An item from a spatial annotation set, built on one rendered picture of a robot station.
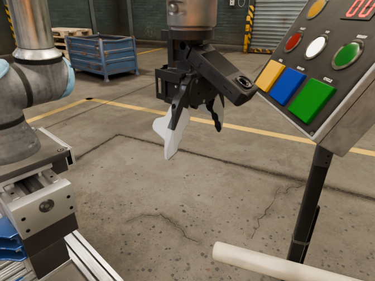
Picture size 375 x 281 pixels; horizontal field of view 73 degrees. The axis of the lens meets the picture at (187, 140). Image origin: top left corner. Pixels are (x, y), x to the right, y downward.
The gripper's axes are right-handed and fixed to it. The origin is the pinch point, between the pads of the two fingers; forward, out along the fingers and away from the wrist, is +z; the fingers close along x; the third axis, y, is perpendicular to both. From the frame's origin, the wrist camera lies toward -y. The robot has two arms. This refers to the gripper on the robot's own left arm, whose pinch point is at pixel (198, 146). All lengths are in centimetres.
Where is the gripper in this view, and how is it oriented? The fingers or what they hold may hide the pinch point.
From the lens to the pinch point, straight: 47.2
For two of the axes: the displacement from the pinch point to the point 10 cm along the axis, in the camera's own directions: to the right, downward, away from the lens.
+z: 0.0, 8.9, 4.6
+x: -6.7, 3.4, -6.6
